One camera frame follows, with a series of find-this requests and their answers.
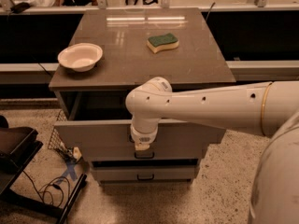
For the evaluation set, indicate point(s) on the black small object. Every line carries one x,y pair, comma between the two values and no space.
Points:
19,8

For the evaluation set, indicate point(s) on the white bowl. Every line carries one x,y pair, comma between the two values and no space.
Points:
81,57

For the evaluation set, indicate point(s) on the grey drawer cabinet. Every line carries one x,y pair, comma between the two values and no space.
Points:
128,62

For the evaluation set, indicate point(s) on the green yellow sponge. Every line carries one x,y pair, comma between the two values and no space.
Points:
162,42

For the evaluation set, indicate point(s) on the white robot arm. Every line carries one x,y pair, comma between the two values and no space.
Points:
269,109

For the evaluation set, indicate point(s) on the wire mesh basket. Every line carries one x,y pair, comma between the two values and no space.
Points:
57,145

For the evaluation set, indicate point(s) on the grey top drawer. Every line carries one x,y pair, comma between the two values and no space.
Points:
98,122

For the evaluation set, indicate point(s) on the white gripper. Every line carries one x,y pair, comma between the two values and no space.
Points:
143,137

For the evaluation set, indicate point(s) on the grey drawer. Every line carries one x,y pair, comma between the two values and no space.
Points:
149,155
128,174
98,122

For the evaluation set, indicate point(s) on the grey bottom drawer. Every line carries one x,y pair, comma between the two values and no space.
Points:
128,174

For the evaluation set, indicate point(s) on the grey middle drawer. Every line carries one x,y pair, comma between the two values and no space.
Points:
149,155

